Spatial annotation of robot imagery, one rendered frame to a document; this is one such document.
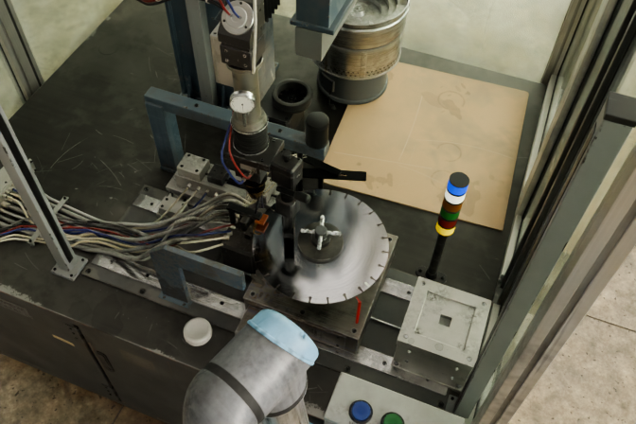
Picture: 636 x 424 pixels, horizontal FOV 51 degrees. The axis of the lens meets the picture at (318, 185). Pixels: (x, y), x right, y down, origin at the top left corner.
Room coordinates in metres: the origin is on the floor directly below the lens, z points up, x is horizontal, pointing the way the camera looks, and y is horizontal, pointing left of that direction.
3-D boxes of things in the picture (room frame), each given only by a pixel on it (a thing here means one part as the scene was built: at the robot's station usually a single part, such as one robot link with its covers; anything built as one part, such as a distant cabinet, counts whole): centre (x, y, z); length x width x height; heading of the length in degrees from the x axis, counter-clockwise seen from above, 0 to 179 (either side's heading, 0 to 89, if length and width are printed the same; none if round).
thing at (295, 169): (0.89, 0.07, 1.17); 0.06 x 0.05 x 0.20; 61
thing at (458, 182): (0.93, -0.31, 1.14); 0.05 x 0.04 x 0.03; 160
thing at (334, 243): (0.89, -0.01, 0.96); 0.11 x 0.11 x 0.03
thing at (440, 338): (0.72, -0.30, 0.82); 0.18 x 0.18 x 0.15; 70
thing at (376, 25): (1.67, -0.11, 0.93); 0.31 x 0.31 x 0.36
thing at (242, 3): (1.08, 0.10, 1.45); 0.35 x 0.07 x 0.28; 160
